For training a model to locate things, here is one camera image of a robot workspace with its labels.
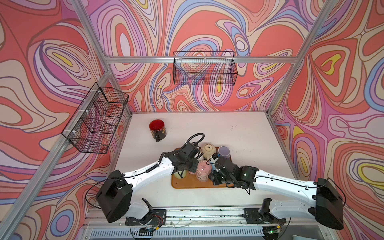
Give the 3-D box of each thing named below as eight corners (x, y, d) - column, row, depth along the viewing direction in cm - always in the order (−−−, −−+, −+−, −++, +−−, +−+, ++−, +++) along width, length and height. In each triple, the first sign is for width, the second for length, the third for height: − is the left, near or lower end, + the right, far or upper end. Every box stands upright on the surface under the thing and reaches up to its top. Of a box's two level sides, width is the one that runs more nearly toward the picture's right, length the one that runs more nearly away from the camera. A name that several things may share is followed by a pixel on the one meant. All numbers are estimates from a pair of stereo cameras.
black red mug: (150, 143, 103) (146, 134, 95) (153, 129, 112) (150, 119, 103) (165, 143, 103) (162, 134, 95) (167, 129, 112) (165, 119, 103)
